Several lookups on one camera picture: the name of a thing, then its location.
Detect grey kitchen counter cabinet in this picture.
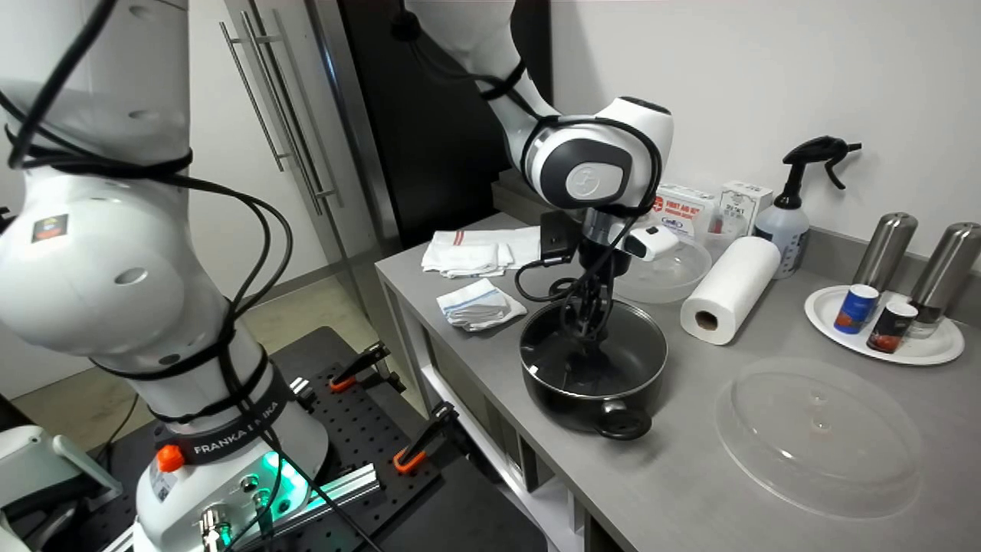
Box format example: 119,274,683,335
371,205,981,552

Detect small dark container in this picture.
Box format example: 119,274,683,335
866,294,922,360

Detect glass pot lid black knob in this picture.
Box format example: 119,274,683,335
518,294,673,406

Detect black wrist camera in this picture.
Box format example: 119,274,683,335
536,209,580,268

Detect black clamp orange handle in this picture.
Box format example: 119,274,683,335
325,342,399,400
391,400,463,478

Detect white towel blue stripes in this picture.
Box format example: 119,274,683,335
433,275,530,337

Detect stainless steel shaker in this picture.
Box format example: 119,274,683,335
908,218,981,316
849,209,922,294

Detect white plate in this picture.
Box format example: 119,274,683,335
802,283,969,370

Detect black robot table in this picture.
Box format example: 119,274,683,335
60,321,550,552

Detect white towel red stripe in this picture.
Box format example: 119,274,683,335
418,225,546,283

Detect small blue container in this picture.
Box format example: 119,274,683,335
832,283,884,342

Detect clear plastic bowl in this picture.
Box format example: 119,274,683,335
610,228,719,309

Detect aluminium rail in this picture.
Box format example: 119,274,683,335
268,457,391,537

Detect steel door handle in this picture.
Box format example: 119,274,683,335
219,0,348,220

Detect white paper towel roll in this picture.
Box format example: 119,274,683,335
677,235,784,349

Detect spray bottle black trigger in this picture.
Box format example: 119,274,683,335
752,132,866,275

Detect black cooking pot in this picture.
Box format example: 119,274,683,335
516,294,675,444

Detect white box red print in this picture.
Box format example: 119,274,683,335
651,184,725,245

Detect clear round plastic lid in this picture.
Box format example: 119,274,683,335
711,355,930,524

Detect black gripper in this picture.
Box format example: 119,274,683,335
559,205,631,343

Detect white box grey print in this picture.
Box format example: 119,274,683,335
714,177,778,245

